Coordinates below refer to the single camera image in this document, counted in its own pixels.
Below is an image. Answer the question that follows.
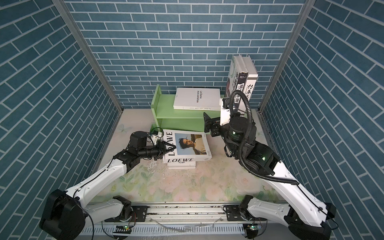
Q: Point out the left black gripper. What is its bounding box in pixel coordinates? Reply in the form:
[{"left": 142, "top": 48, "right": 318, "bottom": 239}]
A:
[{"left": 138, "top": 140, "right": 176, "bottom": 161}]

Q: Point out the white Loewe Foundation Craft Prize book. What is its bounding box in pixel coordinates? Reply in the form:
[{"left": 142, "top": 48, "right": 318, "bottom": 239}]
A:
[{"left": 163, "top": 129, "right": 212, "bottom": 164}]

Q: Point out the white La Dame aux camelias book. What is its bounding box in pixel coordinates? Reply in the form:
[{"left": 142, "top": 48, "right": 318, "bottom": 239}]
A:
[{"left": 173, "top": 88, "right": 221, "bottom": 111}]

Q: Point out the white book with barcode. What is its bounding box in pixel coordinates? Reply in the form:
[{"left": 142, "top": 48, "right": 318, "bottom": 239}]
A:
[{"left": 167, "top": 162, "right": 196, "bottom": 169}]

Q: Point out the Chinese book with man portrait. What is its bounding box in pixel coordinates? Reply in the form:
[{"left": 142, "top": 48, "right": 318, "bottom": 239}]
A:
[{"left": 226, "top": 55, "right": 249, "bottom": 98}]

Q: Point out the large white black-spine book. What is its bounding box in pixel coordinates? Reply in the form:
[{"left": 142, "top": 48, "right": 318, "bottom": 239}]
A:
[{"left": 243, "top": 56, "right": 259, "bottom": 100}]

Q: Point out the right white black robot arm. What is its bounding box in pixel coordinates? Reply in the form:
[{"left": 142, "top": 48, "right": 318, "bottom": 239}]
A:
[{"left": 204, "top": 113, "right": 337, "bottom": 240}]

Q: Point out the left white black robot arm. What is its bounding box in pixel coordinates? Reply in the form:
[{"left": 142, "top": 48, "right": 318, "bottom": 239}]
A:
[{"left": 39, "top": 131, "right": 176, "bottom": 240}]

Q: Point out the green two-tier shelf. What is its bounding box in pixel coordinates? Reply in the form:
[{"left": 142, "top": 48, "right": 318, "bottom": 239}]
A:
[{"left": 151, "top": 85, "right": 221, "bottom": 132}]

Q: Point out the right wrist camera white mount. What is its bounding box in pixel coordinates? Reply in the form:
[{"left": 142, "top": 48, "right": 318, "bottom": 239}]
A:
[{"left": 220, "top": 97, "right": 241, "bottom": 126}]

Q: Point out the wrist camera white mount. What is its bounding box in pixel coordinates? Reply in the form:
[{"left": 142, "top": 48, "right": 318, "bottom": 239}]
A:
[
  {"left": 220, "top": 97, "right": 241, "bottom": 126},
  {"left": 150, "top": 127, "right": 164, "bottom": 145}
]

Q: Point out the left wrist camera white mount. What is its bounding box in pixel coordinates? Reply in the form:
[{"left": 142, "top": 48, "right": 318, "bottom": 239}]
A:
[{"left": 150, "top": 127, "right": 164, "bottom": 145}]

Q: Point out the aluminium mounting rail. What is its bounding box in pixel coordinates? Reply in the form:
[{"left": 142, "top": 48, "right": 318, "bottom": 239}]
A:
[{"left": 61, "top": 202, "right": 310, "bottom": 226}]

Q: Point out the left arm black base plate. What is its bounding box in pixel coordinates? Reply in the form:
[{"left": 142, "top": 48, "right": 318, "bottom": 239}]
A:
[{"left": 130, "top": 206, "right": 149, "bottom": 223}]

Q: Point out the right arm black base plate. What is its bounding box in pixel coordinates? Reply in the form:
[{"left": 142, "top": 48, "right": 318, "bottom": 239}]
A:
[{"left": 223, "top": 205, "right": 243, "bottom": 222}]

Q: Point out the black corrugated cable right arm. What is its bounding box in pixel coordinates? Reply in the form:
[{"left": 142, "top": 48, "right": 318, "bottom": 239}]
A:
[{"left": 228, "top": 89, "right": 301, "bottom": 185}]

